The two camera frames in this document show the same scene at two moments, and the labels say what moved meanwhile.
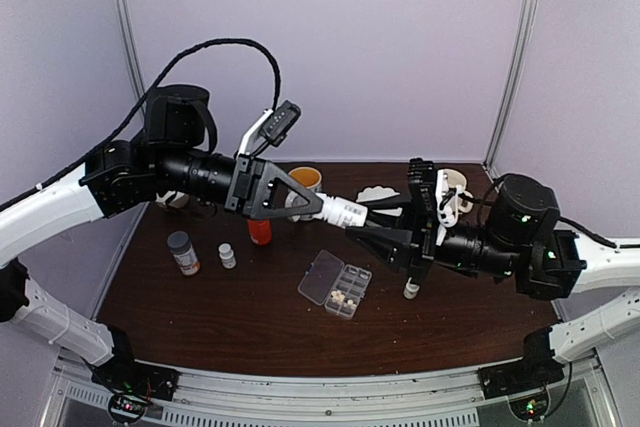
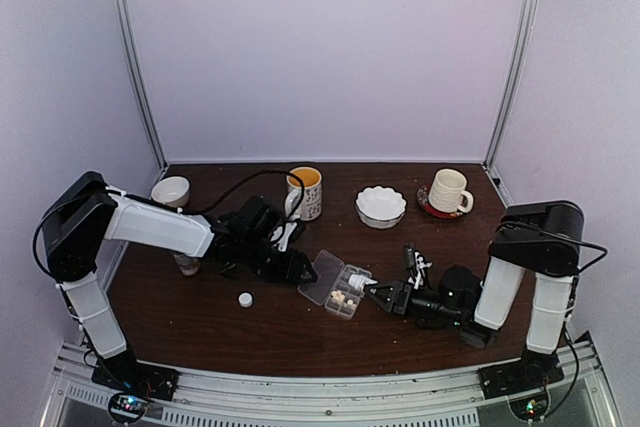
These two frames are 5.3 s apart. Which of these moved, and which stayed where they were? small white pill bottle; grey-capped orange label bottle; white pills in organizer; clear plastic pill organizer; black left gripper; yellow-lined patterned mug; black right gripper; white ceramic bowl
Moved: black right gripper; small white pill bottle; black left gripper
Stayed: white pills in organizer; clear plastic pill organizer; grey-capped orange label bottle; white ceramic bowl; yellow-lined patterned mug
